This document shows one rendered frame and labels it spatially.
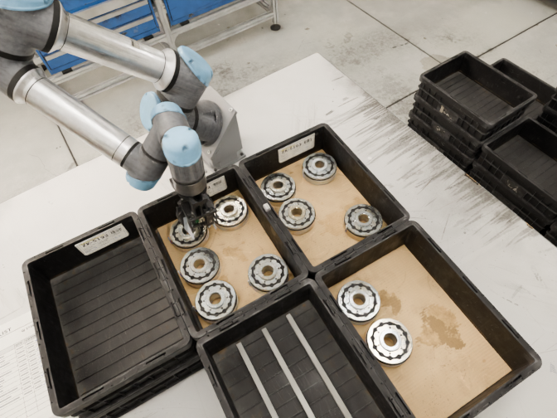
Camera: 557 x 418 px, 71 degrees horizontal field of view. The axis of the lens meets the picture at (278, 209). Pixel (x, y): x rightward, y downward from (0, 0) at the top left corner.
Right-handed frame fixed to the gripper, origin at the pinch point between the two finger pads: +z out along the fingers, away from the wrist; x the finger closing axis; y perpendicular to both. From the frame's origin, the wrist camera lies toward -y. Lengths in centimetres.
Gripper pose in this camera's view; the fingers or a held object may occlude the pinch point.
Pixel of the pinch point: (199, 226)
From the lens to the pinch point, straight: 111.3
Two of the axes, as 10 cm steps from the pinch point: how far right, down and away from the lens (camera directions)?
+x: 8.7, -3.8, 3.1
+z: -0.3, 5.9, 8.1
